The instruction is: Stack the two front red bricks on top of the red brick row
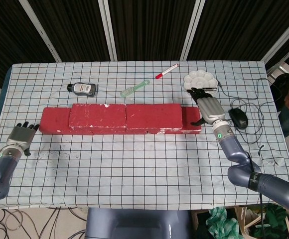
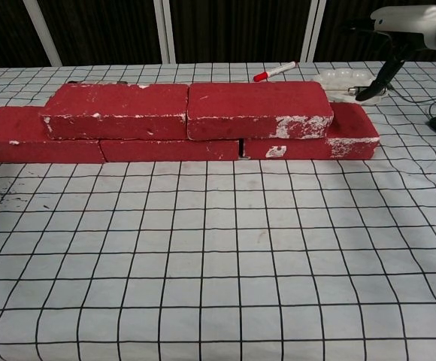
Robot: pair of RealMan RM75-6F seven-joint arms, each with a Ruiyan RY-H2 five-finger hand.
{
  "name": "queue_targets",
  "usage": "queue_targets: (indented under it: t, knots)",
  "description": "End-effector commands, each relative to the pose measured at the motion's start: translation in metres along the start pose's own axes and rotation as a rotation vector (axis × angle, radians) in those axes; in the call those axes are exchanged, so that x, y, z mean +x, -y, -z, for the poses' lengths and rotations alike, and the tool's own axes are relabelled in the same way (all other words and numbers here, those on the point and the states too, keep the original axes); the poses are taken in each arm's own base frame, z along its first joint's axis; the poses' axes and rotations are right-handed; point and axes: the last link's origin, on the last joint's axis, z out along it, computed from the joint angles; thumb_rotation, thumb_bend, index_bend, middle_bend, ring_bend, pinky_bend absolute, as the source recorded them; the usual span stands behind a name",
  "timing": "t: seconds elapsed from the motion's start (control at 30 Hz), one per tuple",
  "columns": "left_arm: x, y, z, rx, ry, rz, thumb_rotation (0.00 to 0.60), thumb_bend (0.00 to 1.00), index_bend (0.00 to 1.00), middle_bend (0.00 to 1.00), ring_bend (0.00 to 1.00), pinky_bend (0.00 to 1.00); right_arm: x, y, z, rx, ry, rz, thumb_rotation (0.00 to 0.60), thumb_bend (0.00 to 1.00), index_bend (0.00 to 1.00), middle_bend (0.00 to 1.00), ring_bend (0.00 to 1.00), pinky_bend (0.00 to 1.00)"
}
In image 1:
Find thin black mouse cable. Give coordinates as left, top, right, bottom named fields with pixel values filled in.
left=217, top=78, right=284, bottom=165

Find blue-grey robot torso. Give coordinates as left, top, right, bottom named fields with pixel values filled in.
left=84, top=208, right=194, bottom=239

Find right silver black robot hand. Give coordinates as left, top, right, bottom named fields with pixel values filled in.
left=186, top=87, right=226, bottom=125

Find white flower paint palette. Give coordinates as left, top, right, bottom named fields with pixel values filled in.
left=183, top=70, right=219, bottom=97

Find black computer mouse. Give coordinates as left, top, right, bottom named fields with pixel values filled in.
left=228, top=108, right=249, bottom=129

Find white checked tablecloth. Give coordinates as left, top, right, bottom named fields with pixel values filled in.
left=0, top=60, right=289, bottom=209

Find tangled black floor cables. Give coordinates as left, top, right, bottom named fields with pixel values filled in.
left=0, top=206, right=88, bottom=239

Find white metal frame post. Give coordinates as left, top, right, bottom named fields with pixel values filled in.
left=261, top=14, right=289, bottom=66
left=98, top=0, right=118, bottom=62
left=18, top=0, right=62, bottom=63
left=180, top=0, right=206, bottom=61

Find black bag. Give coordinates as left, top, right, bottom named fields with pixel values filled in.
left=270, top=73, right=289, bottom=110

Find green plastic brush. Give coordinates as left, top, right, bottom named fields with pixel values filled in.
left=120, top=79, right=151, bottom=97

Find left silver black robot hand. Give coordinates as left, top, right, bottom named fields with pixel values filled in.
left=6, top=121, right=40, bottom=156

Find red foam brick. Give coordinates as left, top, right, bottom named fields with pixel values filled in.
left=68, top=104, right=128, bottom=130
left=38, top=107, right=95, bottom=135
left=92, top=126, right=149, bottom=135

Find light wooden crate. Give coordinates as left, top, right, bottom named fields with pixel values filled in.
left=191, top=206, right=250, bottom=239

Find red capped white marker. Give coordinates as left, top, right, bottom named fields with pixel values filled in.
left=155, top=63, right=179, bottom=80

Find green cloth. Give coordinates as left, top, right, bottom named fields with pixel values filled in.
left=205, top=206, right=239, bottom=239
left=265, top=203, right=289, bottom=234

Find red brick with chipped paint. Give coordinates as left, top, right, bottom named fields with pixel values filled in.
left=126, top=103, right=184, bottom=131

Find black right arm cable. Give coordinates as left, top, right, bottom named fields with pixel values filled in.
left=226, top=119, right=266, bottom=239

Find red brick with white sticker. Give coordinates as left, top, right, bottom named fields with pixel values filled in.
left=146, top=106, right=202, bottom=135

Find dark ink bottle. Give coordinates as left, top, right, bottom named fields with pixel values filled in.
left=67, top=83, right=97, bottom=97

